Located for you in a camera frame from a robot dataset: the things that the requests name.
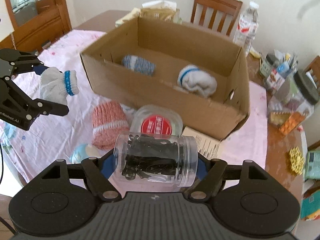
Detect white sock blue band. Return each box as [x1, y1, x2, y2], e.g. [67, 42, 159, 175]
[40, 67, 79, 105]
[177, 64, 217, 98]

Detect blue plush doll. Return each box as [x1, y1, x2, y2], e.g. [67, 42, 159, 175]
[69, 144, 100, 164]

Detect clear jar black hair ties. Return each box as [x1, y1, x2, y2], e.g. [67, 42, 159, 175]
[113, 132, 199, 188]

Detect pink knit sock roll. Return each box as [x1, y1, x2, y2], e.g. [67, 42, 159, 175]
[92, 101, 129, 151]

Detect clear container red label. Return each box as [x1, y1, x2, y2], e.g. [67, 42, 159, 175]
[130, 105, 183, 137]

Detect blue speckled knit sock roll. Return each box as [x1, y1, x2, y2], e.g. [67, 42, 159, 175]
[121, 55, 156, 76]

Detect pink floral tablecloth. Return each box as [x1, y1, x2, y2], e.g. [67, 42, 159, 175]
[1, 30, 267, 181]

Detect wooden door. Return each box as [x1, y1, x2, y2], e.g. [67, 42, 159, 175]
[1, 0, 72, 54]

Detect gold ornament coaster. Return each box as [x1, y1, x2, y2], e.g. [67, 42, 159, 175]
[289, 146, 305, 175]

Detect teal foil pouch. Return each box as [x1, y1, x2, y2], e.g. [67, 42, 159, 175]
[304, 150, 320, 180]

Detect large jar black lid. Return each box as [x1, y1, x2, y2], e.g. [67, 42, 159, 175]
[267, 70, 319, 135]

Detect cardboard box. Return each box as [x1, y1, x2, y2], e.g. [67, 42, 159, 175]
[80, 18, 250, 140]

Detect white green book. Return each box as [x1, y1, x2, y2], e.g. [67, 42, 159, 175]
[115, 8, 140, 28]

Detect small jar dark lid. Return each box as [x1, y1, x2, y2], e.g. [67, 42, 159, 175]
[259, 53, 278, 77]

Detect gold tissue box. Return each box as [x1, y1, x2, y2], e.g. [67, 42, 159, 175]
[139, 0, 182, 24]

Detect wooden chair back right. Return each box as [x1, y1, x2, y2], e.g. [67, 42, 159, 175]
[304, 55, 320, 92]

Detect wooden chair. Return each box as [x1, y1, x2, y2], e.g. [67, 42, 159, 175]
[190, 0, 243, 37]
[304, 55, 320, 92]

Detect plastic water bottle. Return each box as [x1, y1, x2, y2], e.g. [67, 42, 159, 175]
[233, 1, 259, 56]

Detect wooden chair back centre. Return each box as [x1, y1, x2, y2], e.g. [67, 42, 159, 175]
[190, 0, 243, 37]

